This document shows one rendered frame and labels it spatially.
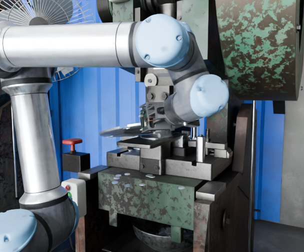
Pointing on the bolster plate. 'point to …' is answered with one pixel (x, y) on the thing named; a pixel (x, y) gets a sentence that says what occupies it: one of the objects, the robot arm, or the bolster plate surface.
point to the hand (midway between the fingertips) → (152, 124)
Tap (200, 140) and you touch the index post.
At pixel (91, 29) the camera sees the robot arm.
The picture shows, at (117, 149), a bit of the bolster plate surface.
